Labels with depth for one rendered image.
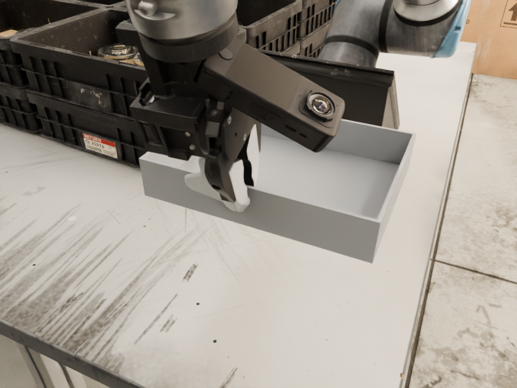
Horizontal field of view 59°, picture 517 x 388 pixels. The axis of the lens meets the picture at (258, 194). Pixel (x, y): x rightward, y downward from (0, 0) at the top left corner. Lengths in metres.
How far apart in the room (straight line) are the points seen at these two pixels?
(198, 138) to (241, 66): 0.07
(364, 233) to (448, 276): 1.39
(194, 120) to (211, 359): 0.36
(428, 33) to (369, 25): 0.12
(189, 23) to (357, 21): 0.69
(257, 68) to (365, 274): 0.45
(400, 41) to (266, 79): 0.63
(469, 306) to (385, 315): 1.07
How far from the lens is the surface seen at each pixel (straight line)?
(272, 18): 1.14
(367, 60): 0.96
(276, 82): 0.35
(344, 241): 0.45
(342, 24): 0.98
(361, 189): 0.55
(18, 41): 1.07
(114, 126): 0.95
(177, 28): 0.31
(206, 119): 0.36
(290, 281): 0.71
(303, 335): 0.65
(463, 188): 2.32
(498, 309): 1.78
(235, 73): 0.34
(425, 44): 0.95
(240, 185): 0.42
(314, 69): 0.84
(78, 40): 1.20
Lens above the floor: 1.21
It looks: 36 degrees down
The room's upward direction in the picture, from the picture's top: straight up
